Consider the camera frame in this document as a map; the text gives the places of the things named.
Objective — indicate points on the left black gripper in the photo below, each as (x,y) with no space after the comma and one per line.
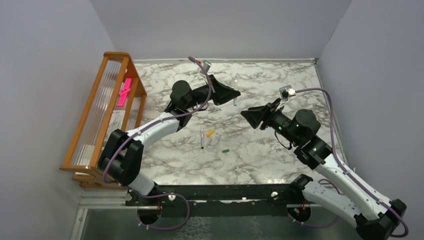
(223,93)

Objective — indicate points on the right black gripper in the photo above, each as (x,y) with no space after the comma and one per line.
(255,115)

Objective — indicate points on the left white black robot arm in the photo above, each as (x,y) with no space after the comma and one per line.
(121,157)

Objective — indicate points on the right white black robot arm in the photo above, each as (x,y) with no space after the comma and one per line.
(373,215)

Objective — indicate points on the white pen leftmost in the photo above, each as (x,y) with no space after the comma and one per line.
(202,137)

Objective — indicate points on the pink clip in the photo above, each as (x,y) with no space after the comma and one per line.
(123,93)

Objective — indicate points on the wooden rack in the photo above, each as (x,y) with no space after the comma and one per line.
(85,147)

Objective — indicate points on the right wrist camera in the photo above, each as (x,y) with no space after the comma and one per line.
(287,93)

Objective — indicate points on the black mounting rail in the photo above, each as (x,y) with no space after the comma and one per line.
(234,200)

